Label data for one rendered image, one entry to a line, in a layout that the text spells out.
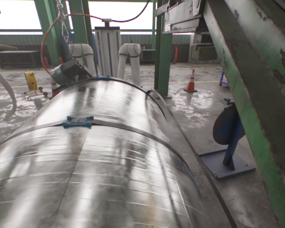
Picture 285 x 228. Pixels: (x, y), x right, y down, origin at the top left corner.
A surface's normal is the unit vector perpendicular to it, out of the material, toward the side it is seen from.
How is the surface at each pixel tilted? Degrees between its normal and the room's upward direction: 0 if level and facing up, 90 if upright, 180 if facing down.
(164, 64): 90
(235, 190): 0
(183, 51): 90
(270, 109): 28
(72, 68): 122
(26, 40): 90
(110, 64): 90
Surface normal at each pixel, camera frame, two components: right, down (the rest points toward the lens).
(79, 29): 0.10, 0.46
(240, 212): 0.00, -0.89
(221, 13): -0.04, -0.57
